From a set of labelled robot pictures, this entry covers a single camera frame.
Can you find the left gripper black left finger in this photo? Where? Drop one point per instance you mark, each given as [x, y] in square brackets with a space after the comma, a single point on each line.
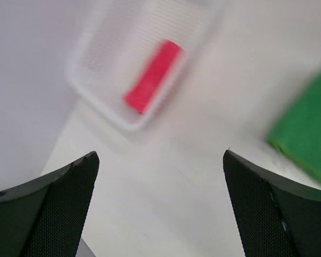
[46, 216]

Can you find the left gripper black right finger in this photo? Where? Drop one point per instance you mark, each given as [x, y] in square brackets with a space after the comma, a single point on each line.
[276, 216]

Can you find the green towel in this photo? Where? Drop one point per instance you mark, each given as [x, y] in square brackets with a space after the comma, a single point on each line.
[297, 133]

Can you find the pink towel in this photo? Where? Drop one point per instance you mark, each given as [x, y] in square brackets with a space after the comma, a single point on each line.
[158, 65]

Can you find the white plastic basket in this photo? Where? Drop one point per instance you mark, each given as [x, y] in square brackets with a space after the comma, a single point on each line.
[118, 40]

